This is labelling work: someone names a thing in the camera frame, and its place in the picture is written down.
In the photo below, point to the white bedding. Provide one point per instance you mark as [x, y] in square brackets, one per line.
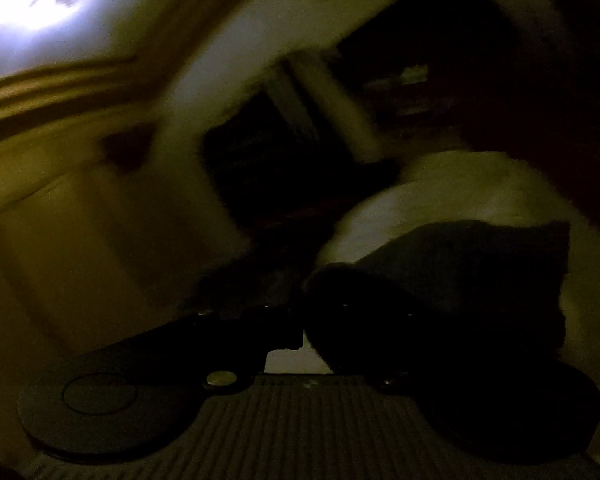
[460, 185]

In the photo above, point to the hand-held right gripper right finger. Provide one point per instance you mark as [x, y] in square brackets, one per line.
[332, 332]

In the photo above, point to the dark garment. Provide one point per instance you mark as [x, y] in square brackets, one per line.
[480, 260]

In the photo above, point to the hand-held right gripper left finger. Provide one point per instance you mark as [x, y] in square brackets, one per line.
[240, 332]

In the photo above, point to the dark window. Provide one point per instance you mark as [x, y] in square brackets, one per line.
[270, 175]

